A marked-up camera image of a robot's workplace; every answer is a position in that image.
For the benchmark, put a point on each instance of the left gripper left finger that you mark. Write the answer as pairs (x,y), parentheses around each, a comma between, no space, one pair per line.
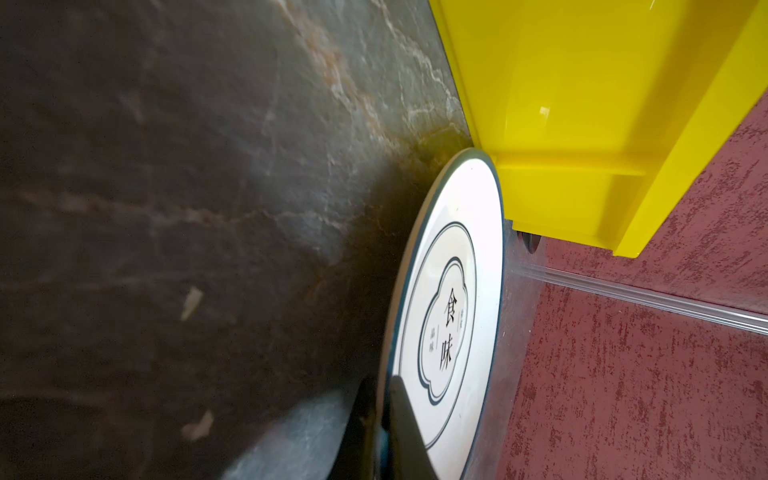
(355,458)

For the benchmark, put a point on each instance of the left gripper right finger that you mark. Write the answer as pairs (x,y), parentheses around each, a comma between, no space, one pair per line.
(407,457)

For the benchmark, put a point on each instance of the white plate flower outline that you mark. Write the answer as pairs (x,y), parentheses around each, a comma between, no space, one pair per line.
(443,319)

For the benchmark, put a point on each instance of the yellow plastic bin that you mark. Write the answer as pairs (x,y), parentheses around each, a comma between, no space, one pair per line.
(599,115)

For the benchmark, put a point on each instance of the left aluminium corner post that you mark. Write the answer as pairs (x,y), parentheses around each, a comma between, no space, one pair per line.
(697,309)

